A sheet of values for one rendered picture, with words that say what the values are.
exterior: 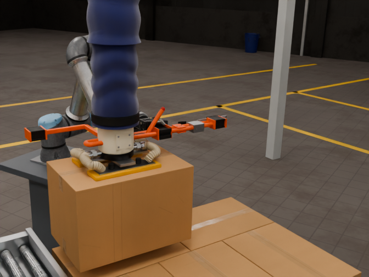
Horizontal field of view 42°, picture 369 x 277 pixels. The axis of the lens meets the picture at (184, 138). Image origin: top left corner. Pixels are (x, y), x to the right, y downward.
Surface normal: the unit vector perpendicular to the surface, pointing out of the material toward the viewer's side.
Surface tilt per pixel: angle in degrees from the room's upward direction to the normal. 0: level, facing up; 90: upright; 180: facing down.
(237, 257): 0
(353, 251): 0
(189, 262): 0
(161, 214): 90
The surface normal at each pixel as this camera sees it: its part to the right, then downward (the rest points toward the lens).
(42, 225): -0.51, 0.25
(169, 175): 0.54, 0.28
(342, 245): 0.03, -0.95
